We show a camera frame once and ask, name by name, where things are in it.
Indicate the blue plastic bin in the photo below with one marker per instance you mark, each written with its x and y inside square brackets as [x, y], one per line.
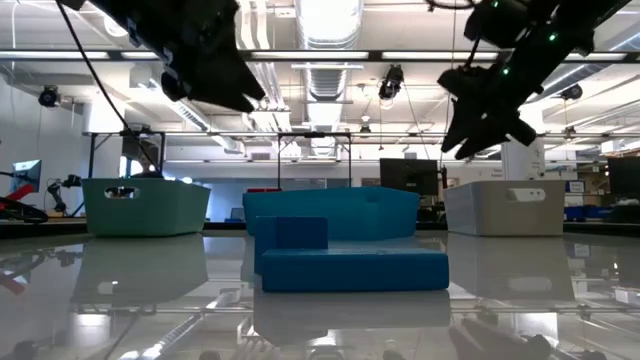
[370, 212]

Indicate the red and black equipment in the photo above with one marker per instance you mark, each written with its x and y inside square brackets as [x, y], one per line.
[15, 192]

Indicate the blue storage boxes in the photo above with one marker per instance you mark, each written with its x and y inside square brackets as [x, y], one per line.
[585, 212]

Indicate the green plastic bin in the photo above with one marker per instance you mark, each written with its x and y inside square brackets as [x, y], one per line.
[145, 215]

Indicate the black monitor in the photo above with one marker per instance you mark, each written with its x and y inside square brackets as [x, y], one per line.
[625, 175]
[409, 176]

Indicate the background black robot arm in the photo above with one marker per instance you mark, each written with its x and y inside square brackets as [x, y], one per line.
[57, 195]

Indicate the long blue block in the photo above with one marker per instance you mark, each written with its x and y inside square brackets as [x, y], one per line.
[350, 270]

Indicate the black frame stand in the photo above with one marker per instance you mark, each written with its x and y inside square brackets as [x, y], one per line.
[92, 150]
[315, 134]

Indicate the black overhead camera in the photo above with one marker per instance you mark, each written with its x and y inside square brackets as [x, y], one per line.
[391, 82]

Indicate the white building column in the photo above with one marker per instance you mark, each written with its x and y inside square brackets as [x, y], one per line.
[522, 165]

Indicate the grey plastic bin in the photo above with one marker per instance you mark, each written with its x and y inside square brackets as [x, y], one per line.
[495, 210]

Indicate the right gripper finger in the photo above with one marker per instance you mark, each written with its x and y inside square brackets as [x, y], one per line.
[460, 127]
[482, 141]

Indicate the silver ceiling air duct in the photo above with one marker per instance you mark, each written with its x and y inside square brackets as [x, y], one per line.
[327, 20]

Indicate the lit computer monitor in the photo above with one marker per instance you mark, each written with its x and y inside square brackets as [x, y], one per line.
[27, 172]

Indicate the black ceiling camera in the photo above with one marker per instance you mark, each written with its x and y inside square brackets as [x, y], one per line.
[49, 96]
[571, 92]

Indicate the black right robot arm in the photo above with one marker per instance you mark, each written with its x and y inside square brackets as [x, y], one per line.
[550, 30]

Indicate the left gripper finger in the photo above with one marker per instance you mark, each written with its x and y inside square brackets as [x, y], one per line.
[237, 77]
[225, 99]

